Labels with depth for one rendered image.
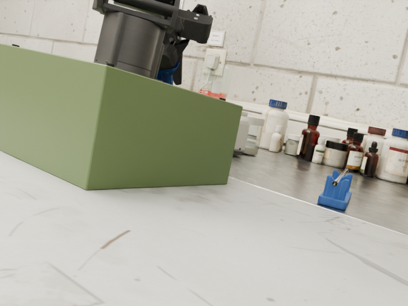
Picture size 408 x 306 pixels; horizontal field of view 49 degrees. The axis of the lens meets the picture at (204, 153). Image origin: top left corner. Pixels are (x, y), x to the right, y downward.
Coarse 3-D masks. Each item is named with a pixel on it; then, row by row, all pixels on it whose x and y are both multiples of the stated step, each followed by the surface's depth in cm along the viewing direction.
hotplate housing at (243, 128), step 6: (240, 120) 87; (240, 126) 86; (246, 126) 88; (240, 132) 87; (246, 132) 88; (240, 138) 87; (246, 138) 88; (240, 144) 87; (234, 150) 87; (240, 150) 89
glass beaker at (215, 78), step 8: (208, 64) 85; (216, 64) 85; (224, 64) 85; (208, 72) 85; (216, 72) 85; (224, 72) 85; (200, 80) 87; (208, 80) 85; (216, 80) 85; (224, 80) 86; (200, 88) 87; (208, 88) 86; (216, 88) 85; (224, 88) 86; (216, 96) 86; (224, 96) 87
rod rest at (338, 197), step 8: (328, 176) 55; (336, 176) 62; (344, 176) 62; (352, 176) 62; (328, 184) 55; (344, 184) 54; (328, 192) 55; (336, 192) 55; (344, 192) 54; (320, 200) 55; (328, 200) 54; (336, 200) 54; (344, 200) 55; (344, 208) 54
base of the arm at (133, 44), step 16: (112, 16) 48; (128, 16) 47; (112, 32) 47; (128, 32) 47; (144, 32) 48; (160, 32) 50; (112, 48) 47; (128, 48) 47; (144, 48) 48; (160, 48) 51; (128, 64) 48; (144, 64) 49; (160, 80) 50
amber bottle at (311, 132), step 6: (312, 120) 107; (318, 120) 107; (312, 126) 108; (306, 132) 107; (312, 132) 107; (318, 132) 107; (300, 138) 109; (306, 138) 107; (312, 138) 107; (300, 144) 108; (306, 144) 107; (312, 144) 107; (300, 150) 108; (306, 150) 107; (312, 150) 107; (300, 156) 108; (306, 156) 107; (312, 156) 108
